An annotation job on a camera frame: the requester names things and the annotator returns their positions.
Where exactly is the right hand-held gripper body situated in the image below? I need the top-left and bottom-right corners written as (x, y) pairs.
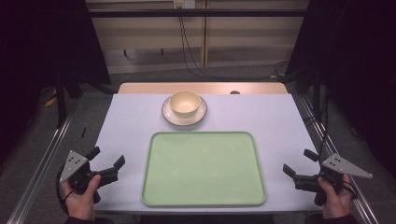
top-left (293, 153), bottom-right (374, 207)

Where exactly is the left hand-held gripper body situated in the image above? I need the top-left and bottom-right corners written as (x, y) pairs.
top-left (59, 149), bottom-right (120, 205)

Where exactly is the person's left hand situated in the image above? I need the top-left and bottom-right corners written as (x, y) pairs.
top-left (61, 175), bottom-right (103, 221)

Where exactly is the person's right hand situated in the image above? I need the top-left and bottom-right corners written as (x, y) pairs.
top-left (318, 174), bottom-right (355, 220)

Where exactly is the white table mat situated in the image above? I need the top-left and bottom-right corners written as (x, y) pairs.
top-left (92, 92), bottom-right (325, 215)

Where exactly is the white plate with dark rim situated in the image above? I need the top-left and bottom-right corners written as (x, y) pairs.
top-left (161, 94), bottom-right (208, 127)

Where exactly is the yellow floor object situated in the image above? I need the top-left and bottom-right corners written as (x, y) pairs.
top-left (43, 89), bottom-right (59, 108)

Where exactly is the green tray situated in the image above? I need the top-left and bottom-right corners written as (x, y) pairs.
top-left (140, 131), bottom-right (268, 208)

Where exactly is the cream bowl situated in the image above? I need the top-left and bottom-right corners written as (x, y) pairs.
top-left (169, 90), bottom-right (202, 119)

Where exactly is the black curtain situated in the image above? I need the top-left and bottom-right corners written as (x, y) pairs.
top-left (0, 0), bottom-right (112, 171)
top-left (283, 0), bottom-right (396, 180)

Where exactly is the black horizontal bar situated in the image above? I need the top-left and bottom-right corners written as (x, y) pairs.
top-left (86, 8), bottom-right (310, 19)

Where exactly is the left hand-held gripper cable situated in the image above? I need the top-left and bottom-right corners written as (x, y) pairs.
top-left (55, 165), bottom-right (77, 216)

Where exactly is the hand-held gripper cable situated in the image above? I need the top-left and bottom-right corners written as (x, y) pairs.
top-left (340, 179), bottom-right (360, 201)
top-left (55, 165), bottom-right (77, 216)

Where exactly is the right hand-held gripper cable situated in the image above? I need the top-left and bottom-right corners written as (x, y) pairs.
top-left (340, 179), bottom-right (360, 201)

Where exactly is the thin black hanging cable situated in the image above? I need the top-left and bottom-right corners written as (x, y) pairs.
top-left (317, 91), bottom-right (332, 156)

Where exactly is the aluminium rail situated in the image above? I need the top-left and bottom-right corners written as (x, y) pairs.
top-left (6, 98), bottom-right (80, 224)
top-left (297, 92), bottom-right (380, 224)

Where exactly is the black stand post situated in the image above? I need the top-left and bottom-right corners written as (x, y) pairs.
top-left (55, 73), bottom-right (68, 129)

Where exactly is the black wall cable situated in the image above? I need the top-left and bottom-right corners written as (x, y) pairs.
top-left (177, 6), bottom-right (291, 82)

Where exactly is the white wall socket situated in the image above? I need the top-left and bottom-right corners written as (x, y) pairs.
top-left (173, 0), bottom-right (196, 9)

